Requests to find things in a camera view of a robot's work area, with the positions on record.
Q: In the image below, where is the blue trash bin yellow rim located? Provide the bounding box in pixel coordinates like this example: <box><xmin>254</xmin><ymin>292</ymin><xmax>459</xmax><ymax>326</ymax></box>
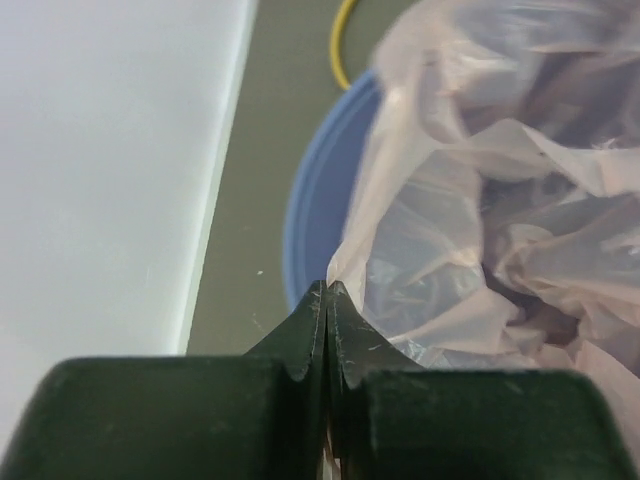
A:
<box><xmin>282</xmin><ymin>70</ymin><xmax>381</xmax><ymax>310</ymax></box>

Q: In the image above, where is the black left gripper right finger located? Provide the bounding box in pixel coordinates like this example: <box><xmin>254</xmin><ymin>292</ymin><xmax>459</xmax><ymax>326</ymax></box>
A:
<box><xmin>326</xmin><ymin>283</ymin><xmax>639</xmax><ymax>479</ymax></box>

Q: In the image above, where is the pink plastic trash bag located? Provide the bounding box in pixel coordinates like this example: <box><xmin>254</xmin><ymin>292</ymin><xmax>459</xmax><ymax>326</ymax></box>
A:
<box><xmin>324</xmin><ymin>0</ymin><xmax>640</xmax><ymax>396</ymax></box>

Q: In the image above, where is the yellow bin rim ring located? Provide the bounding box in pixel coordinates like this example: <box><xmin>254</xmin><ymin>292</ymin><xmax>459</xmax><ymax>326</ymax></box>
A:
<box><xmin>331</xmin><ymin>0</ymin><xmax>359</xmax><ymax>91</ymax></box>

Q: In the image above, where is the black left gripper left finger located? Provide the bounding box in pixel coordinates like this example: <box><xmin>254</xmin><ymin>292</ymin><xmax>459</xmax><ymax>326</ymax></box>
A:
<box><xmin>1</xmin><ymin>281</ymin><xmax>326</xmax><ymax>479</ymax></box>

